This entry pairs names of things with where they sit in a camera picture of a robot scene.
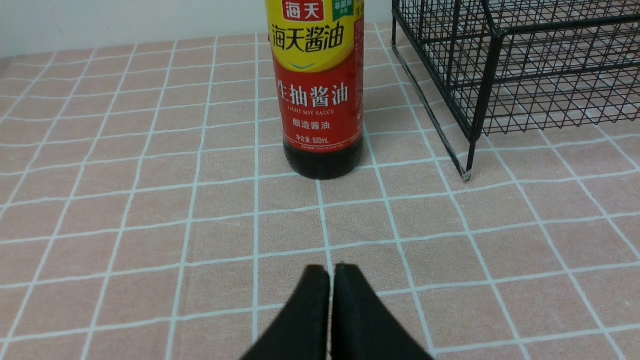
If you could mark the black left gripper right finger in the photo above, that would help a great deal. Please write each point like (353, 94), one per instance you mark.
(362, 328)

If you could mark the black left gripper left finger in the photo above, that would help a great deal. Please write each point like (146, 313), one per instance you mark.
(300, 330)

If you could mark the red label soy sauce bottle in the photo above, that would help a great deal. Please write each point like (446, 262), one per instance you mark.
(318, 56)

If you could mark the pink checkered tablecloth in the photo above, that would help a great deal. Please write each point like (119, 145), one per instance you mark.
(148, 213)

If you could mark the black wire mesh shelf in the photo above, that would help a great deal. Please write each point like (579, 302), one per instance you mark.
(504, 66)

